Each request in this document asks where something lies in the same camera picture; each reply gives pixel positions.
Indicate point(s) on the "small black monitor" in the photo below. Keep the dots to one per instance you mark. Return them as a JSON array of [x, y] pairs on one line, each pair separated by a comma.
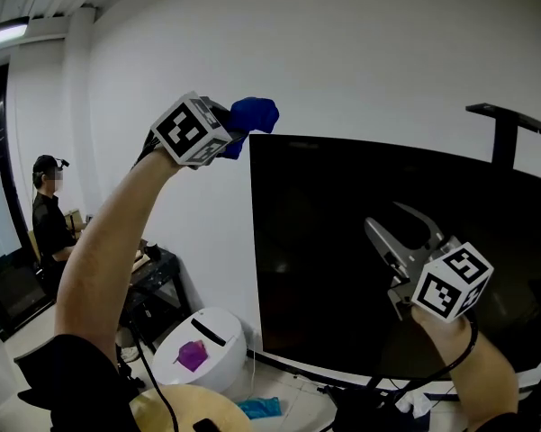
[[13, 295]]

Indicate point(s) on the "white crumpled cloth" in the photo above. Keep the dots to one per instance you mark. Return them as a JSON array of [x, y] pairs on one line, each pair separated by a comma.
[[412, 405]]

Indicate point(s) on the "black marbled table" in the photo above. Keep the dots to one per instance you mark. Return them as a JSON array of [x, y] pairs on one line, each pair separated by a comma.
[[162, 263]]

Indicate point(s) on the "large black screen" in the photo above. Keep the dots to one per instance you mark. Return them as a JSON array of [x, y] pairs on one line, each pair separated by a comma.
[[319, 250]]

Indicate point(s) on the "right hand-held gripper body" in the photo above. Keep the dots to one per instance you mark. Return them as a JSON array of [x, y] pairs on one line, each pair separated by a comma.
[[450, 286]]

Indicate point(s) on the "round wooden stool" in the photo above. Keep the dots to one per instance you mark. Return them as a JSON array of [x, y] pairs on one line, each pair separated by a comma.
[[198, 398]]

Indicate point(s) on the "white rounded appliance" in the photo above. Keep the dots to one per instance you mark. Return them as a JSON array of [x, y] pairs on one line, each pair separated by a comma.
[[225, 344]]

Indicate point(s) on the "black phone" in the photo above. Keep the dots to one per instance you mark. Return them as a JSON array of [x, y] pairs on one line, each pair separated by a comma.
[[203, 425]]

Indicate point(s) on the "person's right forearm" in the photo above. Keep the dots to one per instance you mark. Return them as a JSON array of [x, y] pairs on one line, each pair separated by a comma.
[[477, 367]]

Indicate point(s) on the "black cup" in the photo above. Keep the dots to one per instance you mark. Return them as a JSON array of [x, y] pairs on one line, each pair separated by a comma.
[[153, 251]]

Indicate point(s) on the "person's black shirt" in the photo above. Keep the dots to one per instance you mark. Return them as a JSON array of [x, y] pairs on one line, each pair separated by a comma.
[[85, 385]]

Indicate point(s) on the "cyan plastic bag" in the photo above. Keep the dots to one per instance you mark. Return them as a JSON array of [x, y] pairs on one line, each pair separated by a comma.
[[258, 407]]

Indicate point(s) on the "purple cloth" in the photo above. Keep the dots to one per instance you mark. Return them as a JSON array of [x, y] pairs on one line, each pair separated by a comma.
[[191, 354]]

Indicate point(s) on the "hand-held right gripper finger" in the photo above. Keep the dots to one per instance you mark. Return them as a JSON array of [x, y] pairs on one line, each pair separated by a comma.
[[387, 250], [425, 225]]

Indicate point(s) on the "light wooden board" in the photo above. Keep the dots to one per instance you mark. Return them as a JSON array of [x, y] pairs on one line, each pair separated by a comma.
[[139, 259]]

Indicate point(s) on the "ceiling tube light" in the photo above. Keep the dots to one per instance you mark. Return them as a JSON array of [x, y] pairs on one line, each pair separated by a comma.
[[4, 34]]

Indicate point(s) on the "person's left forearm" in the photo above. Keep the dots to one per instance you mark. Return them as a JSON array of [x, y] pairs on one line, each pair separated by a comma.
[[99, 250]]

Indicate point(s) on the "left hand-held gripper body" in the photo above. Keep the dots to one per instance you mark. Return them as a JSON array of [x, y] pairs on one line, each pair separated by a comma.
[[184, 128]]

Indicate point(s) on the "blue microfibre cloth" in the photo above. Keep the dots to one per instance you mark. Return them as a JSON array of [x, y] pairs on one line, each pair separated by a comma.
[[252, 115]]

